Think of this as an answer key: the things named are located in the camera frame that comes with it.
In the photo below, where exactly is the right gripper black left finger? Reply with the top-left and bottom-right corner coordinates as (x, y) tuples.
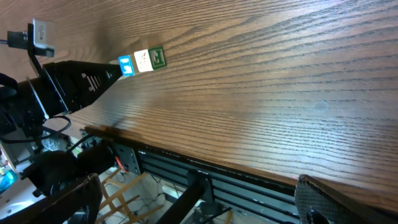
(1, 173), (103, 224)

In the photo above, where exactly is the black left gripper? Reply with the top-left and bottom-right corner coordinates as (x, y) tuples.
(1, 60), (122, 136)

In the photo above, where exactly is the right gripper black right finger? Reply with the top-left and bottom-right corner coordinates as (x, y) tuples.
(294, 175), (397, 224)

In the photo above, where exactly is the blue letter wooden block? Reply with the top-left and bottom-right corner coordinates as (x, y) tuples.
(109, 55), (135, 78)

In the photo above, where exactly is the violin drawing wooden block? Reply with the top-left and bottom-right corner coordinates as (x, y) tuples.
(134, 46), (167, 73)

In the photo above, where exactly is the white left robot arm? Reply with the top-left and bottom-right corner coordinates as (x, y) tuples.
(1, 60), (122, 223)

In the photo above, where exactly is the wooden chair frame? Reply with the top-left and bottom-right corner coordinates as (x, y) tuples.
(95, 168), (164, 223)

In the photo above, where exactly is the black aluminium rail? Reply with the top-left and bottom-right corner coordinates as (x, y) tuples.
(87, 131), (300, 223)

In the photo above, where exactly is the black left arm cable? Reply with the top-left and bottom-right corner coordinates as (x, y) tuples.
(0, 114), (72, 146)

